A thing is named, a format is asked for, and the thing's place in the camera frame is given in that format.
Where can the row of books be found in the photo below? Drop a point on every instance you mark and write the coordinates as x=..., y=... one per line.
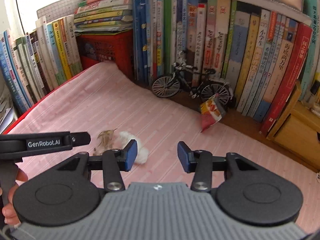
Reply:
x=249, y=43
x=37, y=63

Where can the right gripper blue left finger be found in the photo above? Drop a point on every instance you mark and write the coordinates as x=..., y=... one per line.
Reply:
x=116, y=160

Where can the stack of horizontal books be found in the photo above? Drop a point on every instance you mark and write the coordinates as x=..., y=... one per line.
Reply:
x=104, y=15

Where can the small clear crumpled wrapper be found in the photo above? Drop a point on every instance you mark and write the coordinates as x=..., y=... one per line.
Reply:
x=105, y=139

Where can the pink striped tablecloth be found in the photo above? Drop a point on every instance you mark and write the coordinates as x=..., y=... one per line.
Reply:
x=102, y=98

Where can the miniature black bicycle model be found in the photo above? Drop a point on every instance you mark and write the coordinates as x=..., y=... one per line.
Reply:
x=198, y=85

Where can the person left hand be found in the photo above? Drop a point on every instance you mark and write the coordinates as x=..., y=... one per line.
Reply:
x=8, y=211

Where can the white crumpled tissue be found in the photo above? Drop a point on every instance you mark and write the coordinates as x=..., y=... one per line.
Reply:
x=143, y=152

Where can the back row of books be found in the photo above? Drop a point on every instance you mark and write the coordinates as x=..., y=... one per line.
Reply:
x=249, y=43

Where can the wooden drawer organizer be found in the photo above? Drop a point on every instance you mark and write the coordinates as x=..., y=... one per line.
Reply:
x=297, y=130

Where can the red plastic crate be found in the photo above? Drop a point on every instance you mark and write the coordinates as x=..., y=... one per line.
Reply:
x=115, y=47

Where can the left row of books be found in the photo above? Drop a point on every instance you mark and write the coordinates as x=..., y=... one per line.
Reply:
x=37, y=63

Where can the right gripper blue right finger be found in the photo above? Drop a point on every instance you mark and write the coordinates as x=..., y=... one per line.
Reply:
x=198, y=162

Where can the small red snack packet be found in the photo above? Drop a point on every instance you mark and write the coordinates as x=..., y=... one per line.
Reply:
x=212, y=111

